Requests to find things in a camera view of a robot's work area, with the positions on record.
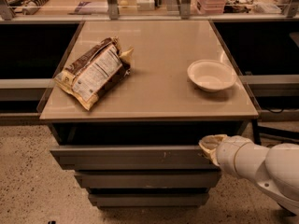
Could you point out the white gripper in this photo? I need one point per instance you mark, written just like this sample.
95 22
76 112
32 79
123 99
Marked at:
226 155

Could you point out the grey top drawer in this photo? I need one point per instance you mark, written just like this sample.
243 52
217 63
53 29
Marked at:
131 158

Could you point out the grey drawer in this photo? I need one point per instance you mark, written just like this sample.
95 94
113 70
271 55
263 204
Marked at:
151 200
148 180
131 158

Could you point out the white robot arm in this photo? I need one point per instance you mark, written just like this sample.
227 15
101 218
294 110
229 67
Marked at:
273 170

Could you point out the grey drawer cabinet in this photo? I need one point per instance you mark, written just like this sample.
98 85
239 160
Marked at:
156 105

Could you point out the grey bottom drawer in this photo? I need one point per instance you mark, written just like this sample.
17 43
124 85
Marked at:
151 200

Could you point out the grey middle drawer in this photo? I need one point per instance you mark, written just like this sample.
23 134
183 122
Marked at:
148 180

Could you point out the white paper bowl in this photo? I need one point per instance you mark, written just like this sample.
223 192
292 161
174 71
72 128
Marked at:
211 76

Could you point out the brown yellow snack bag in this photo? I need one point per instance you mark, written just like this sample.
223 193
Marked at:
96 72

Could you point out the white tissue box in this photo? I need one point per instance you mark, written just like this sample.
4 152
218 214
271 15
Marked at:
145 5

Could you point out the purple booklet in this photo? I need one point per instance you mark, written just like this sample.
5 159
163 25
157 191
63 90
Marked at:
88 8

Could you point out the coiled black spring tool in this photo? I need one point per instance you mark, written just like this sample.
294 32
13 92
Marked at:
33 6

